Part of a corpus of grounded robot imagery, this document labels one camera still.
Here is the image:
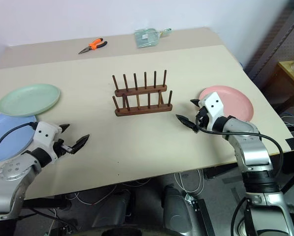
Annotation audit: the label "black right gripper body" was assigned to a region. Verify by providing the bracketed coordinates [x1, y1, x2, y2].
[195, 107, 212, 130]

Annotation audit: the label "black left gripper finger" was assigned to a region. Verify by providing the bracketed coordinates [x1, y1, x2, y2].
[70, 134, 91, 155]
[59, 123, 71, 135]

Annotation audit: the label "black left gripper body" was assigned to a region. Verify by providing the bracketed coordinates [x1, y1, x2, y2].
[52, 138, 74, 156]

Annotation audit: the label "wooden dish rack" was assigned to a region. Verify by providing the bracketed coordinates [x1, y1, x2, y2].
[111, 69, 174, 117]

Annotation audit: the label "red plate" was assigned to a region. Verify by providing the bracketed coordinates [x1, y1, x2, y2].
[198, 85, 255, 122]

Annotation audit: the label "green plate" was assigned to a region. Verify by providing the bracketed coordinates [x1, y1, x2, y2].
[0, 83, 61, 117]

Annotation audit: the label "blue plate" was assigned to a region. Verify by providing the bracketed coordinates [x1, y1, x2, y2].
[0, 114, 38, 163]

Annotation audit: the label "dark rounded grey shape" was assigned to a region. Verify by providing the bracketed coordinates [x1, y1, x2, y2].
[162, 183, 204, 236]
[91, 189, 138, 228]

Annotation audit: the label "green packaged bag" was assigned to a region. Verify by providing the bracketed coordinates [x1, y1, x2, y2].
[133, 28, 161, 49]

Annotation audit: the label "orange black pliers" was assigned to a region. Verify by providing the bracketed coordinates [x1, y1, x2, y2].
[78, 37, 108, 55]

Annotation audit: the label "yellow wooden side table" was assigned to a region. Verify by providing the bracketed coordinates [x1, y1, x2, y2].
[275, 59, 294, 109]

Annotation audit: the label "dark perforated metal panel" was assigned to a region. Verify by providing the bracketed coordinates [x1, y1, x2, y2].
[244, 0, 294, 87]

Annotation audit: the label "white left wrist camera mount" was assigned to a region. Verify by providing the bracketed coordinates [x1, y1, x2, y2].
[33, 121, 63, 163]

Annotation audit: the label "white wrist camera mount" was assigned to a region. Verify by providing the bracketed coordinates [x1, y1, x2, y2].
[200, 91, 226, 131]
[33, 121, 63, 163]

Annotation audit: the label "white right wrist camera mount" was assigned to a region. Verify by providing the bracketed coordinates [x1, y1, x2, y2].
[200, 91, 226, 131]

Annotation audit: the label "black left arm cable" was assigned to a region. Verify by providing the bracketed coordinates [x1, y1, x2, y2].
[0, 122, 38, 170]

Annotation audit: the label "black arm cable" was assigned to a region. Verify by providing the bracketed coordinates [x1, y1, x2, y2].
[195, 118, 285, 184]
[0, 122, 38, 170]

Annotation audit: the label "black table frame bar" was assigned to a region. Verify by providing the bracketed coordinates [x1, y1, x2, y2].
[20, 196, 71, 210]
[204, 161, 244, 179]

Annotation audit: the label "white floor cable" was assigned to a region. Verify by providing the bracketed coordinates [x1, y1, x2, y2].
[173, 169, 204, 198]
[72, 178, 153, 206]

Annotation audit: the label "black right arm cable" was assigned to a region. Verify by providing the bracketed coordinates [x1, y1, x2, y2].
[195, 118, 285, 184]

